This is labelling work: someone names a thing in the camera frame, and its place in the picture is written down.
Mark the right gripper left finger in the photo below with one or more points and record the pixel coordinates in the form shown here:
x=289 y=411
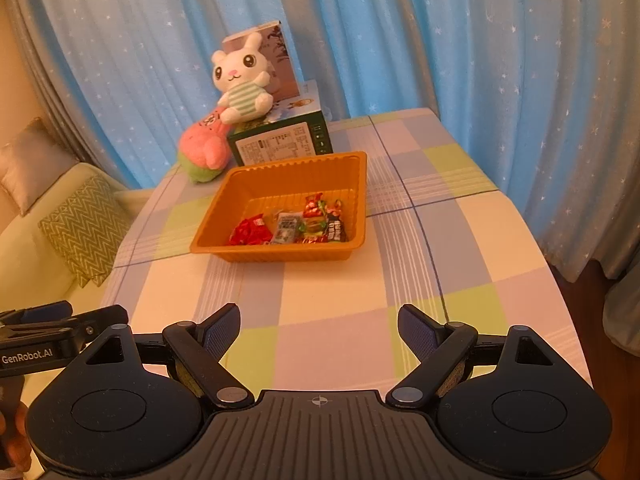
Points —
x=192 y=354

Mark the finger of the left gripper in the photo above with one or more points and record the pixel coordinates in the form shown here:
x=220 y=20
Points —
x=45 y=313
x=86 y=327

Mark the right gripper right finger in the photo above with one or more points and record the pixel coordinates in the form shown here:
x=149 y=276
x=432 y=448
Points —
x=446 y=353

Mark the large red snack packet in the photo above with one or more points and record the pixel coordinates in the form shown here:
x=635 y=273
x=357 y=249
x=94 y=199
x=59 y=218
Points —
x=251 y=231

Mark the clear dark snack packet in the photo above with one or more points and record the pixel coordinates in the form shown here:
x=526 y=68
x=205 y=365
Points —
x=287 y=228

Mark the green long snack packet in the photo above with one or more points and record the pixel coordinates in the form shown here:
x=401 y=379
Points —
x=335 y=231

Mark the brown red candy wrapper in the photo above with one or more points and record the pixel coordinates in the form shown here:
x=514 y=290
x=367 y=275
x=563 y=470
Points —
x=335 y=210

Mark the red gold candy packet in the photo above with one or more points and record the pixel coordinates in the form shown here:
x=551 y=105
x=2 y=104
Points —
x=312 y=238

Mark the green topped clear candy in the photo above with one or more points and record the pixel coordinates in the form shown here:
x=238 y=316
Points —
x=313 y=226

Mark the left hand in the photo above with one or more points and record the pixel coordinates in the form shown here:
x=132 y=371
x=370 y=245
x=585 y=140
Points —
x=17 y=448

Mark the light green sofa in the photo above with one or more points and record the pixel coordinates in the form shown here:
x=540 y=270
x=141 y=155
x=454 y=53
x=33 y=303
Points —
x=32 y=273

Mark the green chevron cushion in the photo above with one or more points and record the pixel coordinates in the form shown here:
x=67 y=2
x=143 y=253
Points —
x=86 y=231

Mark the grey cushion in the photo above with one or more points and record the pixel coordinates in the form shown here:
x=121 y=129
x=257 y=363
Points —
x=31 y=163

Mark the orange plastic tray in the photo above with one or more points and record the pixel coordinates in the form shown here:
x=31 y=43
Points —
x=286 y=186

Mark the pink starfish plush toy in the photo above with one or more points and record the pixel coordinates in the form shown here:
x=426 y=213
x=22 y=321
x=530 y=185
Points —
x=203 y=149

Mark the green printed box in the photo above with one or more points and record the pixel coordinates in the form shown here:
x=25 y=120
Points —
x=294 y=128

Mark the white bunny plush toy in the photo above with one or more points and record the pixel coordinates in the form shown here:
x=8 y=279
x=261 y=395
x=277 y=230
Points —
x=242 y=77

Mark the blue star curtain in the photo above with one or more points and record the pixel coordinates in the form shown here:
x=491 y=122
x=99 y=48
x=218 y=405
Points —
x=543 y=94

